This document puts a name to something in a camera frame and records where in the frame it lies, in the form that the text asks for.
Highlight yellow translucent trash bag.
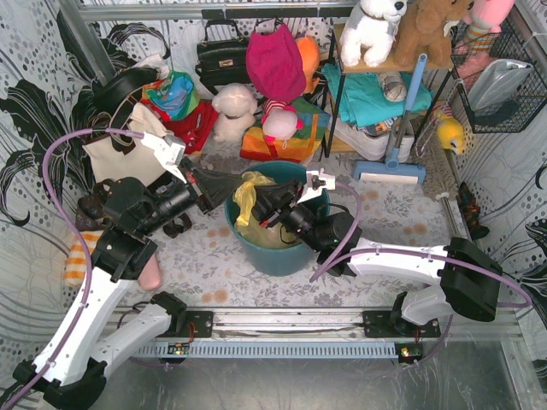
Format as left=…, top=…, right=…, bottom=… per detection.
left=232, top=170, right=309, bottom=249

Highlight teal plastic trash bin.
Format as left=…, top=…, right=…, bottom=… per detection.
left=236, top=161, right=330, bottom=277

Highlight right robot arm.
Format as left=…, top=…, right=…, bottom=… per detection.
left=252, top=178, right=501, bottom=337

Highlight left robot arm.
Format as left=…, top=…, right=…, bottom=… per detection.
left=2, top=158, right=242, bottom=409

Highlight cream canvas tote bag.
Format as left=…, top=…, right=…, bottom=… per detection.
left=84, top=102, right=185, bottom=186

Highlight colourful printed cloth bag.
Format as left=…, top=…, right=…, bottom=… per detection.
left=140, top=71, right=200, bottom=122

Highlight brown patterned bag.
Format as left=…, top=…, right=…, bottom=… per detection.
left=74, top=179, right=192, bottom=238

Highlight magenta fabric bag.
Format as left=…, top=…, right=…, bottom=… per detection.
left=245, top=22, right=306, bottom=103

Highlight rainbow striped folded cloth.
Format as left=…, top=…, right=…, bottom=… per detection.
left=240, top=97, right=331, bottom=163

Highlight red folded cloth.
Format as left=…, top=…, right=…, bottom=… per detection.
left=164, top=100, right=219, bottom=155

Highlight pink plush doll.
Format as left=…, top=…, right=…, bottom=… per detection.
left=262, top=99, right=303, bottom=144

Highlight cream plush sheep toy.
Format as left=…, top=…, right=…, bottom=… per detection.
left=212, top=83, right=258, bottom=143

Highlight pink glasses case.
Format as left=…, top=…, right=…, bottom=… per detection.
left=138, top=255, right=162, bottom=291

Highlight black leather handbag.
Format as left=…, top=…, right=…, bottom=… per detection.
left=195, top=19, right=251, bottom=96

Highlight blue floor sweeper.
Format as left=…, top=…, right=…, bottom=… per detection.
left=353, top=53, right=428, bottom=185

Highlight teal folded cloth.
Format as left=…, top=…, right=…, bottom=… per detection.
left=321, top=63, right=432, bottom=127

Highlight orange checked towel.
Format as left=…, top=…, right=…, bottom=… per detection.
left=63, top=231, right=103, bottom=287

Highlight orange plush toy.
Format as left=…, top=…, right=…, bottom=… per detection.
left=296, top=36, right=320, bottom=94

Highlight grey patterned pouch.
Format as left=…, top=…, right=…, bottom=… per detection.
left=376, top=72, right=407, bottom=103

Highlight beige chenille mop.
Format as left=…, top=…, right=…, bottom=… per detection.
left=415, top=136, right=470, bottom=239

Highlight yellow plush duck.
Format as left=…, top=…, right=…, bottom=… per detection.
left=432, top=104, right=465, bottom=155

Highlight dark patterned cloth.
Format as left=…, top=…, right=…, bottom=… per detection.
left=456, top=182, right=490, bottom=240

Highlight white plush dog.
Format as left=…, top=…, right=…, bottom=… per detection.
left=339, top=0, right=407, bottom=67

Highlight wooden metal shelf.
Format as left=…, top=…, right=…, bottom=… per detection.
left=321, top=23, right=455, bottom=158

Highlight brown plush bear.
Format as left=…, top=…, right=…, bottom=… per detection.
left=394, top=0, right=474, bottom=67

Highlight silver foil pouch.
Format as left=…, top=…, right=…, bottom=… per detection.
left=468, top=59, right=533, bottom=111

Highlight pink plush toy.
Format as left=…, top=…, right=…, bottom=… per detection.
left=463, top=0, right=515, bottom=50

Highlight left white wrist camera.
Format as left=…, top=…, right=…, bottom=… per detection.
left=141, top=132, right=186, bottom=182

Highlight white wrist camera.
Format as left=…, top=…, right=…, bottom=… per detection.
left=141, top=132, right=186, bottom=182
left=297, top=168, right=336, bottom=203

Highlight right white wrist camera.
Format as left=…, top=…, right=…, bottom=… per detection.
left=297, top=168, right=336, bottom=203

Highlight metal base rail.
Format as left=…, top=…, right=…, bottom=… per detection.
left=133, top=307, right=526, bottom=361

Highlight black wire basket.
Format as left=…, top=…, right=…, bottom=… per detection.
left=451, top=21, right=546, bottom=133

